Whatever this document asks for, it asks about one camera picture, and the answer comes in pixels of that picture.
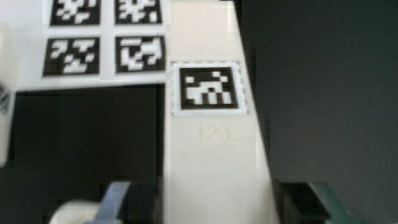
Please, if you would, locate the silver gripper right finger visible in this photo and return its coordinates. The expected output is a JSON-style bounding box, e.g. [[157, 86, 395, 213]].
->
[[278, 181, 358, 224]]

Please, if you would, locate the white desk leg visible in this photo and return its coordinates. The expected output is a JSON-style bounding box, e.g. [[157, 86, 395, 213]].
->
[[164, 0, 281, 224], [0, 22, 18, 167]]

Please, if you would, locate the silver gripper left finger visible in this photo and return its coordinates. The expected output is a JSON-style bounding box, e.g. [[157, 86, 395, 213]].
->
[[88, 181, 132, 224]]

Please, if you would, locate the fiducial marker base sheet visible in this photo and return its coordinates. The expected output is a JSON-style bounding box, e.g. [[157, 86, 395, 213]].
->
[[2, 0, 168, 91]]

